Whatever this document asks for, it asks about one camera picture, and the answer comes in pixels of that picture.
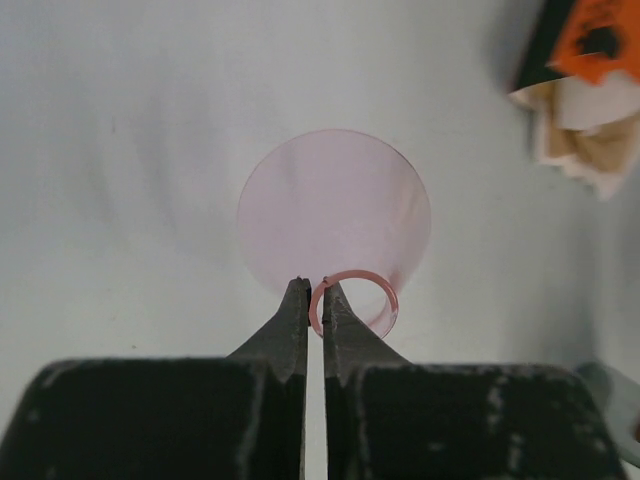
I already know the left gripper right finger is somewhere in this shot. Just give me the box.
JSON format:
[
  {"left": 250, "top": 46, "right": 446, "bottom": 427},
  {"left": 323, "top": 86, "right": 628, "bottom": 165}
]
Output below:
[{"left": 322, "top": 279, "right": 626, "bottom": 479}]

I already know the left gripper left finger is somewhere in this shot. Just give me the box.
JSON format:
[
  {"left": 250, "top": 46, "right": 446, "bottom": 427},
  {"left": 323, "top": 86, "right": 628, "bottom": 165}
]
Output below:
[{"left": 1, "top": 278, "right": 311, "bottom": 479}]

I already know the pink glass dripper cone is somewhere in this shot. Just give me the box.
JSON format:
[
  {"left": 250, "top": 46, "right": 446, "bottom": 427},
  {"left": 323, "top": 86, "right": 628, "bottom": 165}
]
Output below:
[{"left": 236, "top": 129, "right": 431, "bottom": 337}]

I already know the stack of paper filters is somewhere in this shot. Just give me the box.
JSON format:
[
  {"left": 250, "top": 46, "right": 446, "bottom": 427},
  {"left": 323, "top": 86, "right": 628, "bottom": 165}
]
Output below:
[{"left": 510, "top": 71, "right": 639, "bottom": 200}]

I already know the orange coffee filter package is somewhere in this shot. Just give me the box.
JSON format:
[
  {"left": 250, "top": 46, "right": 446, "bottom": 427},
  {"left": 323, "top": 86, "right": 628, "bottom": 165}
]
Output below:
[{"left": 511, "top": 0, "right": 639, "bottom": 93}]

